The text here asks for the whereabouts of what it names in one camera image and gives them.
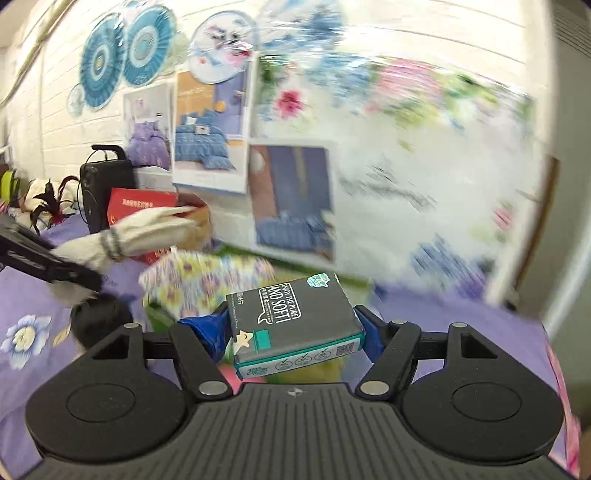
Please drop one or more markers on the floral plastic bedding package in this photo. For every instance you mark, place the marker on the floral plastic bedding package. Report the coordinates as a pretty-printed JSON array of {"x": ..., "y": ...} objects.
[{"x": 392, "y": 138}]

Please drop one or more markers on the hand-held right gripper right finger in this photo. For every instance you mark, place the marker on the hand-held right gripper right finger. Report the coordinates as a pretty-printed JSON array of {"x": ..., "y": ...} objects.
[{"x": 369, "y": 332}]

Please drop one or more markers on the white towel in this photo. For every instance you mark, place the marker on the white towel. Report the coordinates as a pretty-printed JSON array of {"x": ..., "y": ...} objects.
[{"x": 138, "y": 230}]

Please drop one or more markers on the red box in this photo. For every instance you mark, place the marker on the red box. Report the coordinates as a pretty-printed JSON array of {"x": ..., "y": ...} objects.
[{"x": 138, "y": 201}]

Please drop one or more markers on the dark blue bedding poster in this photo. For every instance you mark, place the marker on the dark blue bedding poster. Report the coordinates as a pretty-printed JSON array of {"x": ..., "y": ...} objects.
[{"x": 291, "y": 198}]

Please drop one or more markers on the lime green hoop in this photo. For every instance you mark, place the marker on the lime green hoop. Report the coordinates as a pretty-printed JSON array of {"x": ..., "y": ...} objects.
[{"x": 8, "y": 184}]

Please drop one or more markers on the white floral round fan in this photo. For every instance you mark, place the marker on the white floral round fan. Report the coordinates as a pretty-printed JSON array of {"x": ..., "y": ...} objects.
[{"x": 224, "y": 46}]

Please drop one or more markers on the dark grey tissue pack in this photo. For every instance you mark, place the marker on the dark grey tissue pack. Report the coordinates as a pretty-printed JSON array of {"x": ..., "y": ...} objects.
[{"x": 295, "y": 323}]

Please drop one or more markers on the floral fabric pouch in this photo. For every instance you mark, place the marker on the floral fabric pouch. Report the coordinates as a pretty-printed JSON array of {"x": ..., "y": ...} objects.
[{"x": 198, "y": 281}]

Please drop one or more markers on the teal paper fan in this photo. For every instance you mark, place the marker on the teal paper fan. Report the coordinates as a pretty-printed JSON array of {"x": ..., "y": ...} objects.
[
  {"x": 101, "y": 60},
  {"x": 147, "y": 44}
]

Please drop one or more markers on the black speaker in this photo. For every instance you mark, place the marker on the black speaker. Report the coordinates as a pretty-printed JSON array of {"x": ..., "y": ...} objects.
[{"x": 104, "y": 189}]

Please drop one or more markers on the purple bedding poster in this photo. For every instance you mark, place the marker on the purple bedding poster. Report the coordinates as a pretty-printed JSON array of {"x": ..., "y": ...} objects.
[{"x": 147, "y": 134}]

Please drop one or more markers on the brown cardboard box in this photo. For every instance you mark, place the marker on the brown cardboard box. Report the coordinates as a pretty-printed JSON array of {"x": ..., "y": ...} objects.
[{"x": 196, "y": 230}]

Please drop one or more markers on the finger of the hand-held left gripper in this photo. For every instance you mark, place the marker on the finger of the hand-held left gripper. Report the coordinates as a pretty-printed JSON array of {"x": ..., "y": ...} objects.
[
  {"x": 23, "y": 233},
  {"x": 60, "y": 272}
]

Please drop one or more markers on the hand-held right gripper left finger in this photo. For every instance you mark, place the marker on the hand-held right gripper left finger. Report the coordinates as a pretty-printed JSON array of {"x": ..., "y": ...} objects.
[{"x": 207, "y": 337}]

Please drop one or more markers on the purple floral blanket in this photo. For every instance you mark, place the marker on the purple floral blanket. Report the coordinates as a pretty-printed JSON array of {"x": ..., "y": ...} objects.
[{"x": 461, "y": 309}]

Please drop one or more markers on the black red feather headpiece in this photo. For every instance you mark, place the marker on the black red feather headpiece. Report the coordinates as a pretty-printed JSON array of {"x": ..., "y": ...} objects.
[{"x": 46, "y": 203}]

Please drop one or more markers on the dark purple pouf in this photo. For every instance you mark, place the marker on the dark purple pouf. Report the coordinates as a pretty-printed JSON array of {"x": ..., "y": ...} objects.
[{"x": 99, "y": 318}]

